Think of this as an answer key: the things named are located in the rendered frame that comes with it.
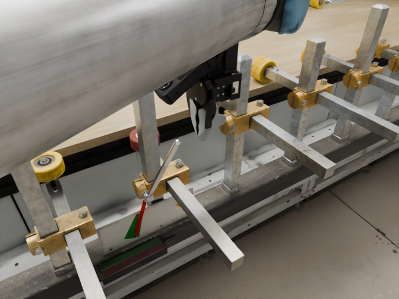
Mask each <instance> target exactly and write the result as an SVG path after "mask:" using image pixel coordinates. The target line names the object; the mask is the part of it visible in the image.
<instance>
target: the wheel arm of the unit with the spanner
mask: <svg viewBox="0 0 399 299"><path fill-rule="evenodd" d="M167 190H168V191H169V193H170V194H171V195H172V196H173V198H174V199H175V201H176V202H177V203H178V204H179V206H180V207H181V208H182V209H183V211H184V212H185V213H186V214H187V216H188V217H189V218H190V220H191V221H192V222H193V223H194V225H195V226H196V227H197V229H198V230H199V231H200V232H201V234H202V235H203V236H204V237H205V239H206V240H207V241H208V242H209V244H210V245H211V247H212V248H213V249H214V250H215V251H216V253H217V254H218V255H219V256H220V258H221V259H222V261H223V262H224V263H225V264H226V266H227V267H228V268H229V269H230V271H233V270H234V269H236V268H238V267H239V266H241V265H243V260H244V254H243V253H242V252H241V251H240V250H239V249H238V247H237V246H236V245H235V244H234V242H232V240H231V239H230V238H229V237H228V235H227V234H226V233H225V232H224V231H223V230H222V229H221V227H220V226H219V225H218V224H217V223H216V222H215V221H214V219H213V218H212V217H211V216H210V214H209V213H208V212H207V211H206V210H205V209H204V208H203V206H202V205H201V204H200V203H199V202H198V201H197V200H196V198H195V197H194V196H193V195H192V193H191V192H190V191H189V190H188V189H187V188H186V187H185V185H184V184H183V183H182V182H181V181H180V180H179V178H178V177H175V178H173V179H170V180H168V181H167Z"/></svg>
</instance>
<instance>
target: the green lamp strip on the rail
mask: <svg viewBox="0 0 399 299"><path fill-rule="evenodd" d="M161 242H162V241H161V240H160V239H159V237H158V238H155V239H153V240H151V241H149V242H147V243H145V244H143V245H141V246H139V247H136V248H134V249H132V250H130V251H128V252H126V253H124V254H122V255H120V256H118V257H116V258H114V259H112V260H110V261H108V262H105V263H103V264H101V266H100V265H99V268H100V271H103V270H106V269H108V268H110V267H112V266H114V265H116V264H118V263H120V262H122V261H124V260H126V259H128V258H130V257H132V256H134V255H136V254H138V253H140V252H143V251H145V250H147V249H149V248H151V247H153V246H155V245H157V244H159V243H161Z"/></svg>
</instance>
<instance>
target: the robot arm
mask: <svg viewBox="0 0 399 299"><path fill-rule="evenodd" d="M310 1H311V0H0V178H1V177H3V176H5V175H7V174H8V173H10V172H12V171H14V170H16V169H17V168H19V167H21V166H23V165H25V164H26V163H28V162H29V161H31V160H33V159H35V158H37V157H38V156H40V155H42V154H44V153H45V152H47V151H49V150H51V149H52V148H54V147H56V146H58V145H59V144H61V143H63V142H65V141H66V140H68V139H70V138H72V137H73V136H76V135H77V134H79V133H80V132H82V131H84V130H86V129H88V128H89V127H91V126H93V125H95V124H96V123H98V122H100V121H101V120H103V119H105V118H107V117H109V116H110V115H112V114H114V113H116V112H117V111H119V110H121V109H123V108H124V107H126V106H128V105H130V104H131V103H133V102H135V101H137V100H139V99H140V98H142V97H144V96H146V95H147V94H149V93H151V92H152V91H154V92H155V93H156V94H157V95H158V97H159V98H160V99H161V100H163V101H164V102H165V103H166V104H168V105H172V104H173V103H174V102H175V101H176V100H177V99H179V98H180V97H181V96H182V95H183V94H184V93H186V100H187V104H188V109H189V114H190V115H191V120H192V124H193V126H194V129H195V133H196V134H197V136H198V137H199V139H200V140H202V141H205V140H206V139H207V138H208V136H209V134H210V132H211V131H213V130H215V129H216V128H218V127H219V126H221V125H223V124H224V123H225V122H226V115H224V114H219V107H218V105H216V102H218V101H220V102H222V101H226V100H229V99H230V101H231V100H235V99H237V98H240V88H241V80H242V73H241V72H239V71H238V70H237V62H238V47H239V42H240V41H243V40H247V39H250V38H251V37H254V36H256V35H257V34H259V33H261V32H262V31H264V30H267V31H274V32H278V34H280V35H282V34H284V33H286V34H293V33H295V32H297V31H298V29H300V27H301V25H302V23H303V21H304V19H305V17H306V13H307V11H308V8H309V4H310ZM236 81H238V82H239V87H238V93H235V88H234V87H233V82H236ZM232 93H235V94H232Z"/></svg>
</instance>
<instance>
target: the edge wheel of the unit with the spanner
mask: <svg viewBox="0 0 399 299"><path fill-rule="evenodd" d="M157 133H158V140H159V145H160V134H159V131H158V130H157ZM129 138H130V143H131V147H132V149H133V150H134V151H137V152H140V150H139V145H138V137H137V129H134V130H133V131H132V132H131V133H130V135H129Z"/></svg>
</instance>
